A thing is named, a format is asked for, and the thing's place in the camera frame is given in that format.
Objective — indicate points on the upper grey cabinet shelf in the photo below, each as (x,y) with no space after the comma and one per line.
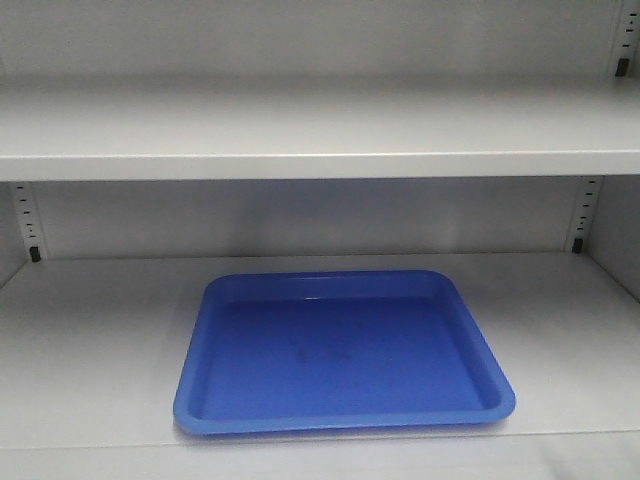
(214,128)

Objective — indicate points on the black shelf clip right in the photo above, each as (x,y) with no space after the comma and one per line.
(577,245)

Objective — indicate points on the black shelf clip left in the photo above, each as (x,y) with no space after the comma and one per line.
(34,254)

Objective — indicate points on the black shelf clip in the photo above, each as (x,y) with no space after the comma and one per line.
(34,254)
(622,67)
(577,245)

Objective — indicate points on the black shelf clip upper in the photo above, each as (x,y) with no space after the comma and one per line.
(622,67)

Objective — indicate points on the blue plastic tray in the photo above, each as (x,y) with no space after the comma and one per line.
(298,352)

